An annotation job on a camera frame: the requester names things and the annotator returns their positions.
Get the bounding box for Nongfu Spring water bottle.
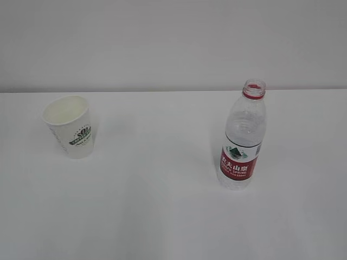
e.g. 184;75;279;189
217;79;266;190

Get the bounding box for white paper coffee cup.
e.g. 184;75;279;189
42;95;94;159

